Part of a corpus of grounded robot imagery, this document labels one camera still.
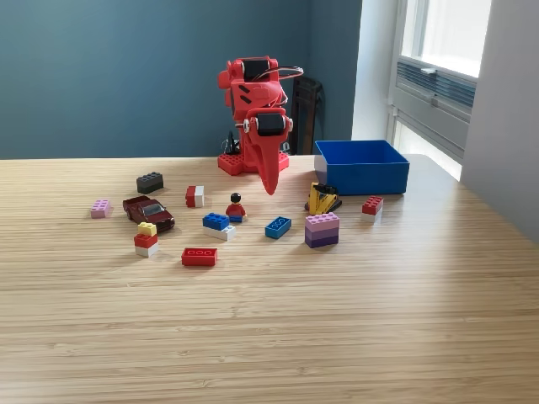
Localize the red and white lego brick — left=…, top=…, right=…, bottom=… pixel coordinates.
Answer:
left=360, top=195, right=385, bottom=223
left=184, top=185, right=205, bottom=209

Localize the dark red toy car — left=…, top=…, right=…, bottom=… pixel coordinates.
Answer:
left=122, top=194, right=176, bottom=235

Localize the blue and white lego stack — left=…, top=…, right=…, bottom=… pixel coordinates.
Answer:
left=202, top=212, right=237, bottom=242

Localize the grey window vent grille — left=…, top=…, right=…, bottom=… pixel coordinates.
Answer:
left=395, top=58, right=479, bottom=111

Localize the blue lego brick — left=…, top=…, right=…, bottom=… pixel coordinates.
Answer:
left=264, top=216, right=292, bottom=240

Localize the lego figure red shirt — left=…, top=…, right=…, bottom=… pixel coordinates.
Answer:
left=225, top=192, right=248, bottom=223

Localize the white framed window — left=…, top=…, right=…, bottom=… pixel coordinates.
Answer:
left=391, top=0, right=494, bottom=169

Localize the pink lego brick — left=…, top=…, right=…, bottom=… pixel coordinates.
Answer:
left=90, top=199, right=113, bottom=220

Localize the pink and purple lego stack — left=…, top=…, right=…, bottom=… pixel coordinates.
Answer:
left=304, top=212, right=340, bottom=249

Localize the black chair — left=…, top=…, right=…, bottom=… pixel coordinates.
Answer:
left=290, top=76, right=326, bottom=156

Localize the blue plastic bin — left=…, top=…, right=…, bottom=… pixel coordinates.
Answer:
left=313, top=139, right=411, bottom=197

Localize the yellow toy digger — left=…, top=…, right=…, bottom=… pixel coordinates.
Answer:
left=304, top=182, right=343, bottom=215

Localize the yellow red white lego stack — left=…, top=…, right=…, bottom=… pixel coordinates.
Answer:
left=134, top=221, right=160, bottom=258

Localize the black lego brick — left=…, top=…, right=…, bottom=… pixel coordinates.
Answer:
left=136, top=171, right=165, bottom=195

